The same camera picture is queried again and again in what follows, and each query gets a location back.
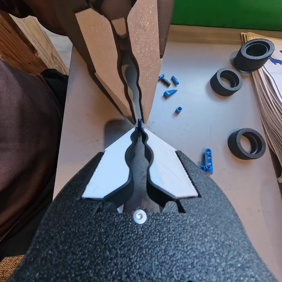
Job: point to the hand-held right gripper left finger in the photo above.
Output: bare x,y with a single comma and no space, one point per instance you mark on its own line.
105,174

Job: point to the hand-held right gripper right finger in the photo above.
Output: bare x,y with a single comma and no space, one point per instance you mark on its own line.
169,171

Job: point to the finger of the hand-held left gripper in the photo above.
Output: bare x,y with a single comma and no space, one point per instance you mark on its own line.
146,44
99,48

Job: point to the blue pin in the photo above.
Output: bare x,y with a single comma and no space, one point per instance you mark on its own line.
175,80
139,126
161,77

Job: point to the person's left forearm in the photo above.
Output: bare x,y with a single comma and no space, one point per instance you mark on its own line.
33,17

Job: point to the grey desk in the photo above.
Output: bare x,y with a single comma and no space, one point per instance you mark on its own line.
198,132

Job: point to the green storage bin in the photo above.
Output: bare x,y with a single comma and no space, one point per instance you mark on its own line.
220,13

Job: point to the blue wedge piece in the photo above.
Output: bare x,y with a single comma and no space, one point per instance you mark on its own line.
169,93

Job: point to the blue bush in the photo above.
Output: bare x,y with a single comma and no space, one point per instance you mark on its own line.
178,110

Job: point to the person's black trousers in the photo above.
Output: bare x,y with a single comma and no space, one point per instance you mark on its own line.
55,92

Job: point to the black toy tyre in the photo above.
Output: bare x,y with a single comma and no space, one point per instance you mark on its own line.
234,147
217,87
242,59

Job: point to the wooden bench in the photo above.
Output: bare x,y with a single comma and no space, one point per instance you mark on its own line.
24,44

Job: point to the open instruction booklet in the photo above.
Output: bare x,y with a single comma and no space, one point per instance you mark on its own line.
268,99

